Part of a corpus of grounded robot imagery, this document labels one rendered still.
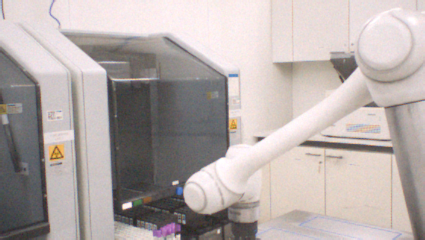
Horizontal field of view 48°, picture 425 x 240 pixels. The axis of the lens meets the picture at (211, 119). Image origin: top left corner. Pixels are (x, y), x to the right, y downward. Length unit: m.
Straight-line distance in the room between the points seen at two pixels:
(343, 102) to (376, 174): 2.53
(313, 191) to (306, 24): 1.39
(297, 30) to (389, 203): 1.61
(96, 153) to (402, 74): 1.02
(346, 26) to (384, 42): 3.13
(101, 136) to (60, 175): 0.19
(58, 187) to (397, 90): 1.02
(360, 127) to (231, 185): 2.58
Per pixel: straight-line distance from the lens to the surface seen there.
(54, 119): 1.49
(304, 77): 4.56
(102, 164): 1.61
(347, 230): 1.89
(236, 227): 1.35
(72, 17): 2.89
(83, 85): 1.55
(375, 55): 0.89
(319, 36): 4.11
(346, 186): 3.78
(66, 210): 1.55
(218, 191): 1.15
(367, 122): 3.63
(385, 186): 3.66
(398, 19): 0.90
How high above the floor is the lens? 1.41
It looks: 5 degrees down
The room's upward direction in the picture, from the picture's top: 2 degrees counter-clockwise
